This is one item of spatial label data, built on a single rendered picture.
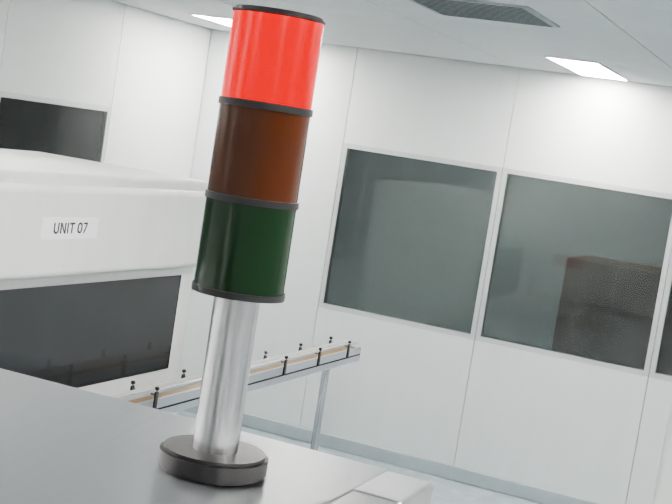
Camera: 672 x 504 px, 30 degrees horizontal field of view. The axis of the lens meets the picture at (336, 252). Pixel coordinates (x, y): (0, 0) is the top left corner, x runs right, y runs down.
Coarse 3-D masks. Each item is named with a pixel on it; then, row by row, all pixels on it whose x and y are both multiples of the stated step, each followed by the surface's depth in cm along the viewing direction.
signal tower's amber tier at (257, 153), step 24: (240, 120) 65; (264, 120) 64; (288, 120) 65; (216, 144) 66; (240, 144) 65; (264, 144) 65; (288, 144) 65; (216, 168) 66; (240, 168) 65; (264, 168) 65; (288, 168) 65; (240, 192) 65; (264, 192) 65; (288, 192) 66
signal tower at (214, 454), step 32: (224, 96) 65; (192, 288) 67; (224, 320) 67; (256, 320) 68; (224, 352) 67; (224, 384) 67; (224, 416) 67; (160, 448) 68; (192, 448) 68; (224, 448) 67; (256, 448) 70; (192, 480) 66; (224, 480) 66; (256, 480) 67
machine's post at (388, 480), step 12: (372, 480) 72; (384, 480) 72; (396, 480) 73; (408, 480) 73; (420, 480) 73; (360, 492) 69; (372, 492) 69; (384, 492) 70; (396, 492) 70; (408, 492) 70; (420, 492) 71; (432, 492) 73
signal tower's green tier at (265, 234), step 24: (216, 216) 66; (240, 216) 65; (264, 216) 65; (288, 216) 66; (216, 240) 66; (240, 240) 65; (264, 240) 65; (288, 240) 67; (216, 264) 65; (240, 264) 65; (264, 264) 66; (216, 288) 66; (240, 288) 65; (264, 288) 66
